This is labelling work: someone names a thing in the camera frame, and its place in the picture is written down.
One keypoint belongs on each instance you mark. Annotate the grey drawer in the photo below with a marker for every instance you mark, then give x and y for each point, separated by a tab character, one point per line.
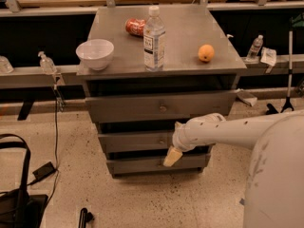
155	164
164	106
135	141

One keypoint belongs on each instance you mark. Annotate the black power adapter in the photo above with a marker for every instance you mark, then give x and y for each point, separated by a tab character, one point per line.
44	171

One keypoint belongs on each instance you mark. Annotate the white bowl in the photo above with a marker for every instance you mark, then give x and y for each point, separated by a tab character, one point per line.
96	54

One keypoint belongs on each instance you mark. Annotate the grey box on floor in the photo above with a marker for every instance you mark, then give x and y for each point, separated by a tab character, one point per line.
246	97

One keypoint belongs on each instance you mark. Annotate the grey bottom drawer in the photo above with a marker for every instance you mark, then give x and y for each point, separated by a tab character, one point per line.
155	164

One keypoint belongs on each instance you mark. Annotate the clear sanitizer pump bottle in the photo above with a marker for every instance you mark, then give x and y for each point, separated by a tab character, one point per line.
47	64

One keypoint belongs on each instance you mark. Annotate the white crumpled packet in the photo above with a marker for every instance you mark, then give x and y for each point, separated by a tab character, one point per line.
268	56

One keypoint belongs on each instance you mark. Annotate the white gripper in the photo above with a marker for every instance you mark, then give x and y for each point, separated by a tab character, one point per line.
179	140

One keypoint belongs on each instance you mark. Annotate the red soda can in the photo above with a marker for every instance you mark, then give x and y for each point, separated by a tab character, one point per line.
135	26

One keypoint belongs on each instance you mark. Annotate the clear water bottle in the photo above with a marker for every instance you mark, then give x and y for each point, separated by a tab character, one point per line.
153	40

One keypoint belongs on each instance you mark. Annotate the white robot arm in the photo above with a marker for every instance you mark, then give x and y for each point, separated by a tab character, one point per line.
274	195

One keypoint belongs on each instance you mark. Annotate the grey drawer cabinet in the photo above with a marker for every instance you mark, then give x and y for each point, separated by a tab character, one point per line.
187	28

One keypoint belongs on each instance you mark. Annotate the clear container at left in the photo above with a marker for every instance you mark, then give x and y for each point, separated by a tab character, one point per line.
5	66

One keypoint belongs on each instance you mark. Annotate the small background water bottle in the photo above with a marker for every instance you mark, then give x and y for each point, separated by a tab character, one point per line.
254	49

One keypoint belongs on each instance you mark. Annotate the grey top drawer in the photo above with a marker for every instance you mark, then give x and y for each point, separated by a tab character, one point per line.
164	106

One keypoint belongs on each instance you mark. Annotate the black stand base leg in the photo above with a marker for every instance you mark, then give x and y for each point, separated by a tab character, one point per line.
271	109

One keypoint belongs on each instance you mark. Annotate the black bag with strap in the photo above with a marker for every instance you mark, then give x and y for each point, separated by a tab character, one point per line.
17	208

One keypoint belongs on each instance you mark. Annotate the black white stand pole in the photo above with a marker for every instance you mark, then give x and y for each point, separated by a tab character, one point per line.
294	24

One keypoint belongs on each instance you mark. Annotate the orange fruit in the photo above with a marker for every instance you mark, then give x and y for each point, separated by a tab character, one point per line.
206	53

